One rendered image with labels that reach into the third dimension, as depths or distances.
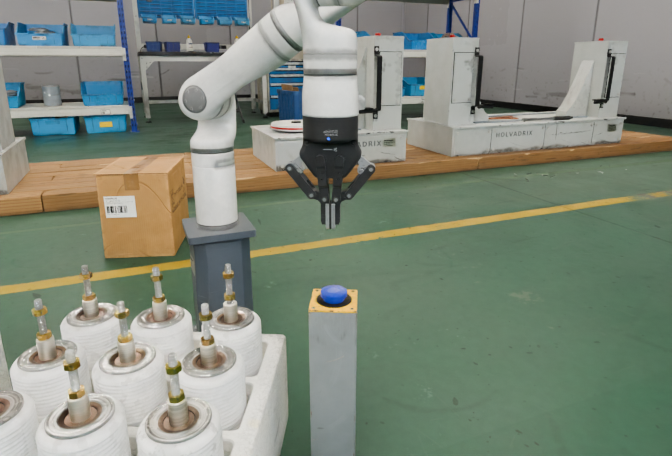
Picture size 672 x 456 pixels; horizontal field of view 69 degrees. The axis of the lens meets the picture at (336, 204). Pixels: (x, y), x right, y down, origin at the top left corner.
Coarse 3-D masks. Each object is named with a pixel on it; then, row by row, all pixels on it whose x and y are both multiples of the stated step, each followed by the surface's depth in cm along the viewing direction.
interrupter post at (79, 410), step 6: (84, 396) 57; (72, 402) 57; (78, 402) 57; (84, 402) 57; (72, 408) 57; (78, 408) 57; (84, 408) 57; (72, 414) 57; (78, 414) 57; (84, 414) 58; (90, 414) 59; (72, 420) 57; (78, 420) 57; (84, 420) 58
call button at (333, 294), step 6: (324, 288) 74; (330, 288) 74; (336, 288) 74; (342, 288) 74; (324, 294) 72; (330, 294) 72; (336, 294) 72; (342, 294) 72; (324, 300) 73; (330, 300) 71; (336, 300) 71; (342, 300) 72
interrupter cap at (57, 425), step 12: (96, 396) 61; (108, 396) 61; (60, 408) 59; (96, 408) 60; (108, 408) 59; (48, 420) 57; (60, 420) 57; (96, 420) 57; (108, 420) 58; (48, 432) 55; (60, 432) 55; (72, 432) 55; (84, 432) 55
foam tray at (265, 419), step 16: (272, 336) 88; (272, 352) 84; (272, 368) 79; (256, 384) 75; (272, 384) 76; (256, 400) 72; (272, 400) 76; (256, 416) 68; (272, 416) 77; (128, 432) 66; (224, 432) 66; (240, 432) 66; (256, 432) 66; (272, 432) 77; (224, 448) 65; (240, 448) 63; (256, 448) 65; (272, 448) 77
